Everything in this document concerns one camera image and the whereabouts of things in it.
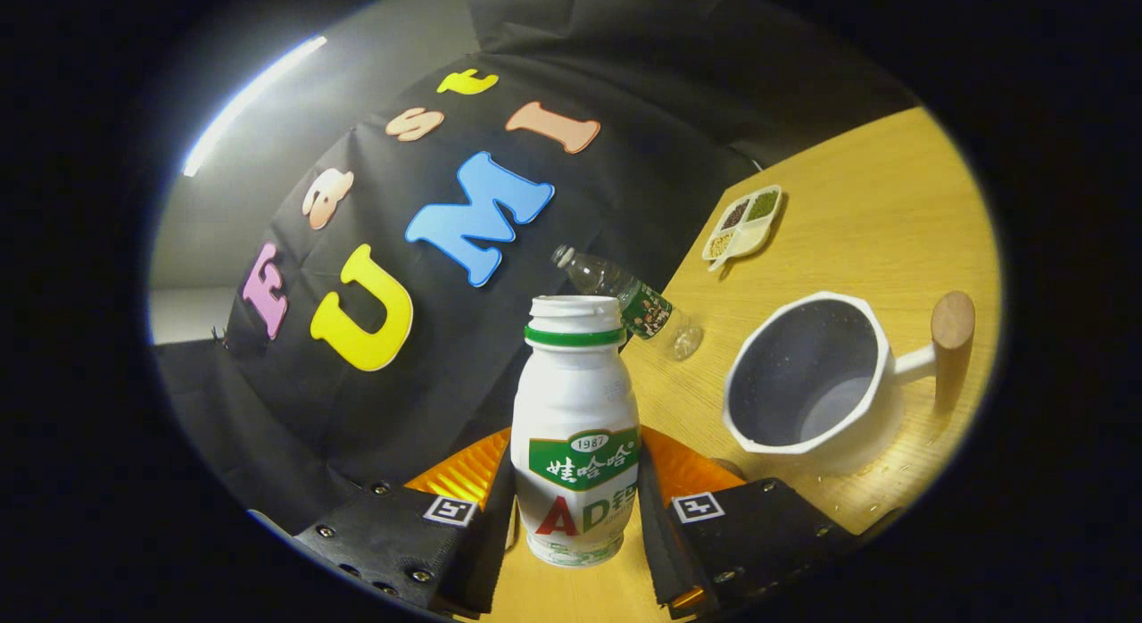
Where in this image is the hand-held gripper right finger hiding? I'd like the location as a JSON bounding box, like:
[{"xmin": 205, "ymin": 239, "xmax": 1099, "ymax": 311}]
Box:
[{"xmin": 637, "ymin": 427, "xmax": 862, "ymax": 617}]

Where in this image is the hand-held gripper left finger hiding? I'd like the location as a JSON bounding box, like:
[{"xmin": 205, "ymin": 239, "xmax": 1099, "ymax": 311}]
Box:
[{"xmin": 294, "ymin": 427, "xmax": 518, "ymax": 617}]

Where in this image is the white cup with wooden handle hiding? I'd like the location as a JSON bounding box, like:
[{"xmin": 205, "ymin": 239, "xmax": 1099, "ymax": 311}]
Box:
[{"xmin": 721, "ymin": 290, "xmax": 976, "ymax": 478}]

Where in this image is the white juice bottle green label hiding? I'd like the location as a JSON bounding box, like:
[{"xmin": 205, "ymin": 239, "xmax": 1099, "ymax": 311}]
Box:
[{"xmin": 510, "ymin": 295, "xmax": 641, "ymax": 568}]

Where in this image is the clear plastic water bottle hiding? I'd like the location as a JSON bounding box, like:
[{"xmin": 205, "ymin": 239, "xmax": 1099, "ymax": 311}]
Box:
[{"xmin": 551, "ymin": 245, "xmax": 705, "ymax": 362}]

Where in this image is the white divided dish with beans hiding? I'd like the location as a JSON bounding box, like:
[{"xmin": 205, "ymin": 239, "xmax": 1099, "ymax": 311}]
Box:
[{"xmin": 701, "ymin": 185, "xmax": 784, "ymax": 272}]

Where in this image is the wooden table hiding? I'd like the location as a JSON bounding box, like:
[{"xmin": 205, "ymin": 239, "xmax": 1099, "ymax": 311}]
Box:
[{"xmin": 482, "ymin": 105, "xmax": 1002, "ymax": 623}]

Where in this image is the black backdrop cloth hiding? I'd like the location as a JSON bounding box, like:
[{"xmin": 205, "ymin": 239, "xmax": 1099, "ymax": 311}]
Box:
[{"xmin": 152, "ymin": 0, "xmax": 920, "ymax": 552}]

